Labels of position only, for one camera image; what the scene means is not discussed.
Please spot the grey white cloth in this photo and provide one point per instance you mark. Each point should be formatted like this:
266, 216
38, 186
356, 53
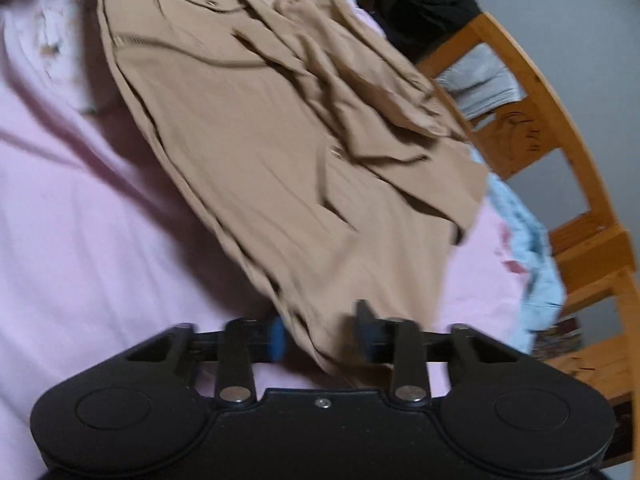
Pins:
480, 82

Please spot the black clothing pile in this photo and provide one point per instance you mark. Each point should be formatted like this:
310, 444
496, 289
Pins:
425, 5

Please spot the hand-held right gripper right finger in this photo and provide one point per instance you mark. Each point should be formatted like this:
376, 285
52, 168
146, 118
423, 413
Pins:
367, 338

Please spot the light blue blanket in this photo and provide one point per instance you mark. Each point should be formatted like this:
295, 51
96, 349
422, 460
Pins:
530, 250

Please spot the colourful printed item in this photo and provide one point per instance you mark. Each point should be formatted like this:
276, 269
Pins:
557, 337

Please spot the wooden bed frame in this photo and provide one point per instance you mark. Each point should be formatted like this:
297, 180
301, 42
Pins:
590, 230

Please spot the pink blanket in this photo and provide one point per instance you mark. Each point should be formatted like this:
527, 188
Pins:
75, 210

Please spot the tan hooded zip jacket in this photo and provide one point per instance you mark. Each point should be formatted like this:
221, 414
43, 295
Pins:
260, 160

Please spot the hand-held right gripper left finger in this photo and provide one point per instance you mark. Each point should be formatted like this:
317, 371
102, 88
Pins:
276, 342

